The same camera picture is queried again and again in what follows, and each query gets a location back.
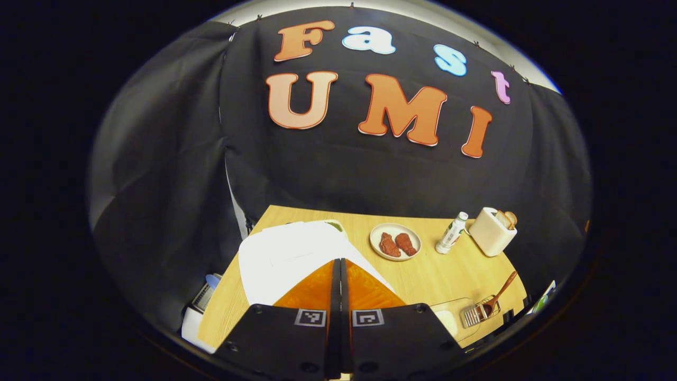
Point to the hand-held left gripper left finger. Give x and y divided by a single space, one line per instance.
280 344

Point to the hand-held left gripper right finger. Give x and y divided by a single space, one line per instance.
396 344

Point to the clear rice container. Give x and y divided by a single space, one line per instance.
455 307

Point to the white rice cooker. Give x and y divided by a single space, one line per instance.
285 259

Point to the brown wooden spoon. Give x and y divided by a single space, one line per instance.
500 291

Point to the white box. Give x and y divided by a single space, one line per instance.
194 328

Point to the grey keypad device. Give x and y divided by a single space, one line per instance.
203 296

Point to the white round plate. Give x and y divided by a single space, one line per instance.
394 228

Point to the white green drink bottle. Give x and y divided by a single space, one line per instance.
449 235

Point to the white toaster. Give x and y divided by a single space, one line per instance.
489 235

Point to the white green packet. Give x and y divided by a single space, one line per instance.
542 299

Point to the toasted bread slice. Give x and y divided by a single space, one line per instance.
501 218
512 217

